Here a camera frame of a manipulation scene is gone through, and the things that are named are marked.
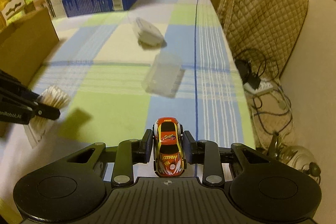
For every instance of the steel kettle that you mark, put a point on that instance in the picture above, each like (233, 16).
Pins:
(295, 156)

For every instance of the brown cardboard box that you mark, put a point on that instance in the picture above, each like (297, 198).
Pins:
(25, 44)

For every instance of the green tissue packs box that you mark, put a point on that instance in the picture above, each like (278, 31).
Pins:
(14, 7)

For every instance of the black charger with cables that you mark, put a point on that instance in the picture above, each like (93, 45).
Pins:
(255, 85)

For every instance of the cotton swabs bag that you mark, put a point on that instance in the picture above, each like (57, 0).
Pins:
(50, 103)

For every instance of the white power strip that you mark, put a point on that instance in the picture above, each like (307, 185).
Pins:
(264, 88)

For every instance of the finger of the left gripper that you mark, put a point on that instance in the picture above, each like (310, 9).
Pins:
(46, 111)

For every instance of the quilted beige chair cover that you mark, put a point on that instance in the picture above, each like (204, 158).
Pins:
(263, 31)

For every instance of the clear plastic container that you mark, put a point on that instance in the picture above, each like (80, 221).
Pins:
(164, 76)

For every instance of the red toy car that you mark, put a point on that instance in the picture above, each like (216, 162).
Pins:
(169, 158)

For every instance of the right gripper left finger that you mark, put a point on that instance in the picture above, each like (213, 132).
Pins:
(129, 153)

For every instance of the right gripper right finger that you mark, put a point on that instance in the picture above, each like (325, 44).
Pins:
(207, 154)

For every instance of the white box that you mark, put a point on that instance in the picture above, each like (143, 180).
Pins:
(54, 7)

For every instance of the plaid bed sheet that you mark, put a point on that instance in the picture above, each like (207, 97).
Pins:
(123, 71)

